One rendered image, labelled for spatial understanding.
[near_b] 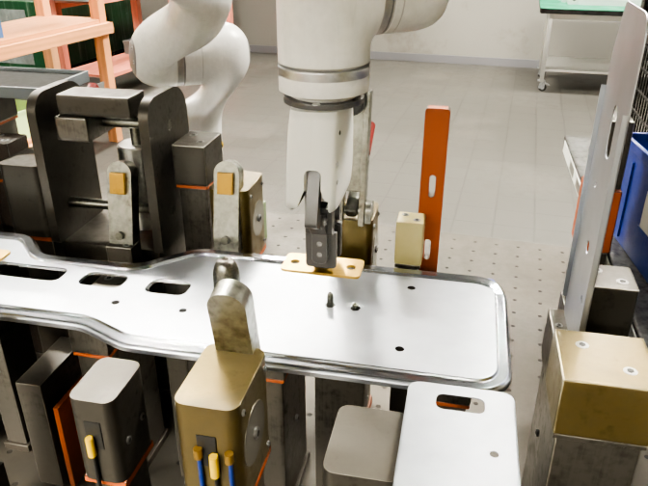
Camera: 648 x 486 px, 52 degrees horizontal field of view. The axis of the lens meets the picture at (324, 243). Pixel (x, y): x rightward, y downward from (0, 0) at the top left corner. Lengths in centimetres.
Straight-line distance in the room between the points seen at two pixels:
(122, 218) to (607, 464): 67
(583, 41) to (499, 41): 81
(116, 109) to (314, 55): 44
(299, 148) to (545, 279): 100
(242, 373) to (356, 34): 31
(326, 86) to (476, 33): 673
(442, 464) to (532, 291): 91
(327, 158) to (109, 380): 31
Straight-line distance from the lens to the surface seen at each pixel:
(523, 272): 153
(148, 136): 93
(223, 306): 59
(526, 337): 131
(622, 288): 72
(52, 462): 102
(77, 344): 87
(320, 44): 58
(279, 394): 80
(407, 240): 84
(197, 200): 98
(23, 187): 108
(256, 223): 96
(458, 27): 731
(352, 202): 87
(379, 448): 62
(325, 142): 60
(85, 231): 110
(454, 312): 78
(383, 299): 79
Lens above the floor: 141
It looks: 26 degrees down
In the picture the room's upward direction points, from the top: straight up
